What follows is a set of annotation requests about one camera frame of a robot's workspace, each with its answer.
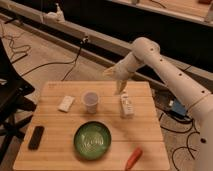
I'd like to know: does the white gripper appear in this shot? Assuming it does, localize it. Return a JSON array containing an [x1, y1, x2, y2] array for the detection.
[[103, 53, 144, 94]]

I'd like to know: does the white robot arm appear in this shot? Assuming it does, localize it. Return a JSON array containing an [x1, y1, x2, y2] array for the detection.
[[104, 37, 213, 171]]

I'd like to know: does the white sponge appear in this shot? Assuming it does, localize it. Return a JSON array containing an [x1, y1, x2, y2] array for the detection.
[[58, 96, 75, 112]]

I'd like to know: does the wooden table board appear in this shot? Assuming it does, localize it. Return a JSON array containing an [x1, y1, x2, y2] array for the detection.
[[13, 81, 170, 171]]

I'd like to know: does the green bowl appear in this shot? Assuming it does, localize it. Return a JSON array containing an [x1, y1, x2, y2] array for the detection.
[[73, 121, 112, 160]]

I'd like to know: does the blue power box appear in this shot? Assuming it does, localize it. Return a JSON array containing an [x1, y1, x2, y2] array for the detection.
[[169, 99, 187, 116]]

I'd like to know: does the orange carrot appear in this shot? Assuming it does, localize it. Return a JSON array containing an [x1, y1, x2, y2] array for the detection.
[[125, 148, 143, 171]]

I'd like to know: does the black office chair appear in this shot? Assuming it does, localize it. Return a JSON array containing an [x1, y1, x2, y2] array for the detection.
[[0, 38, 36, 164]]

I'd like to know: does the black floor cable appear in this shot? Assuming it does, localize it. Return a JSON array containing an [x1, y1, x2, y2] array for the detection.
[[20, 39, 88, 82]]

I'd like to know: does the white object on rail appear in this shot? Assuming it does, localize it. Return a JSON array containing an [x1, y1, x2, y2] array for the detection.
[[44, 4, 65, 22]]

